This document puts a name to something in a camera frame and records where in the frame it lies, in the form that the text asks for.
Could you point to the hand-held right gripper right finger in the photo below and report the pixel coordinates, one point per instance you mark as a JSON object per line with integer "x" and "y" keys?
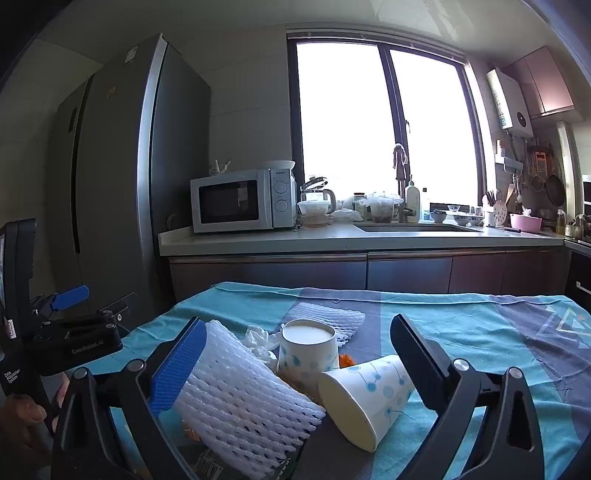
{"x": 415, "y": 360}

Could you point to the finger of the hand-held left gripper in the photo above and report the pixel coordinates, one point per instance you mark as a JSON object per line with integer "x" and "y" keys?
{"x": 69, "y": 295}
{"x": 117, "y": 305}

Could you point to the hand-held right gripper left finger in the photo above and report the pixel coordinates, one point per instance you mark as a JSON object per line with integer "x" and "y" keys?
{"x": 178, "y": 369}

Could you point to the orange peel piece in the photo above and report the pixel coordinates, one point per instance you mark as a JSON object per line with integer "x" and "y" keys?
{"x": 190, "y": 431}
{"x": 346, "y": 359}

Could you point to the large white foam fruit net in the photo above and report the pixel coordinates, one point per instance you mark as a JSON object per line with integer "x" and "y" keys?
{"x": 240, "y": 397}

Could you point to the white blue-dotted paper cup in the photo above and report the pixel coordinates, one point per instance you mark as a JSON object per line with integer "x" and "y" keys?
{"x": 360, "y": 406}
{"x": 304, "y": 360}

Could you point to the small white foam fruit net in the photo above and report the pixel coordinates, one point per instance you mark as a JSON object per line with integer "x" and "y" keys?
{"x": 341, "y": 318}

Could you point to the white tissue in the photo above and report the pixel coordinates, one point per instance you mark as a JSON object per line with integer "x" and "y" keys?
{"x": 257, "y": 339}

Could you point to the person's left hand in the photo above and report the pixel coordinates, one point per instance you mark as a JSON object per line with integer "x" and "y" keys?
{"x": 21, "y": 413}

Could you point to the teal and grey tablecloth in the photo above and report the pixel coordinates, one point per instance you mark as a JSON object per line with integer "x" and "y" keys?
{"x": 461, "y": 323}

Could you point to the kitchen sink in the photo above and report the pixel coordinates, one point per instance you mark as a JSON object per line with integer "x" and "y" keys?
{"x": 406, "y": 227}

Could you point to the brown base cabinets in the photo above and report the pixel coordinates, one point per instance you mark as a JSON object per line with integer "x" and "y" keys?
{"x": 277, "y": 272}

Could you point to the grey refrigerator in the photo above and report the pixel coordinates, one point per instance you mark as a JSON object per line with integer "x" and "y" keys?
{"x": 115, "y": 161}

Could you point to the white microwave oven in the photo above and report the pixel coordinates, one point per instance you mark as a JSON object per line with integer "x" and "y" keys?
{"x": 226, "y": 198}

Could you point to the plastic-covered container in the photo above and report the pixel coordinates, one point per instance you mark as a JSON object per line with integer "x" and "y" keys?
{"x": 383, "y": 206}

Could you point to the white detergent bottle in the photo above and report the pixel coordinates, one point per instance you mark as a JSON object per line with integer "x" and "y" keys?
{"x": 412, "y": 201}

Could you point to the white plastic bag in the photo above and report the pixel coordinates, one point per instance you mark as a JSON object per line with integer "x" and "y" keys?
{"x": 346, "y": 214}

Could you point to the light kitchen countertop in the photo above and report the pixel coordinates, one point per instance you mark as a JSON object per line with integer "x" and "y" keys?
{"x": 277, "y": 240}

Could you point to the glass jar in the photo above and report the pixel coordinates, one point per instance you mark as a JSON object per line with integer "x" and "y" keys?
{"x": 359, "y": 204}

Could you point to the white utensil holder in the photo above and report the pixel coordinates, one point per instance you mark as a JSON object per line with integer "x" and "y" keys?
{"x": 497, "y": 214}

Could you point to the white ornament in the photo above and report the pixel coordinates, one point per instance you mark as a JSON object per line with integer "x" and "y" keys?
{"x": 220, "y": 167}

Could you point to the pink bowl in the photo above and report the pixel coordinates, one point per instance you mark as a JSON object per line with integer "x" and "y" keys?
{"x": 526, "y": 224}

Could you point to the stack of clear bowls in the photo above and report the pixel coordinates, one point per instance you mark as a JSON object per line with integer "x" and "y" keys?
{"x": 315, "y": 214}

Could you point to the black oven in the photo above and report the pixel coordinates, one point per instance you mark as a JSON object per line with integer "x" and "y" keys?
{"x": 579, "y": 277}

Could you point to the metal faucet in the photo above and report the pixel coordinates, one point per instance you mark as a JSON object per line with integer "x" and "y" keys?
{"x": 400, "y": 175}

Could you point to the glass kettle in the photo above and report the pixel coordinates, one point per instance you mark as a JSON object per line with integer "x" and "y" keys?
{"x": 316, "y": 190}

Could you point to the oil bottle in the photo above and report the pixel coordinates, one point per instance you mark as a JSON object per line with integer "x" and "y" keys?
{"x": 560, "y": 224}

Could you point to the white bowl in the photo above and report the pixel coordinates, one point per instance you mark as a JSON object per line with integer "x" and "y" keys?
{"x": 279, "y": 165}

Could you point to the hanging metal strainer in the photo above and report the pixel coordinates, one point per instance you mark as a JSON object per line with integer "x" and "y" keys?
{"x": 536, "y": 182}

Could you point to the hanging frying pan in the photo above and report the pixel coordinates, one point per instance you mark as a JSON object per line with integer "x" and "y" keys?
{"x": 555, "y": 188}

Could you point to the kitchen window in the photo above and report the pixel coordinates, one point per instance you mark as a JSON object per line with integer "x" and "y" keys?
{"x": 341, "y": 115}

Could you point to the white water heater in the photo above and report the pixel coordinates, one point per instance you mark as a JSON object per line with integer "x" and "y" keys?
{"x": 508, "y": 104}

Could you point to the grey wall shelf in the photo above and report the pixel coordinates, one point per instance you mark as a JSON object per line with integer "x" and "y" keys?
{"x": 508, "y": 161}

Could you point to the pink wall cabinet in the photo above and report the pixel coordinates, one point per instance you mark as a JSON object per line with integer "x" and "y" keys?
{"x": 549, "y": 83}

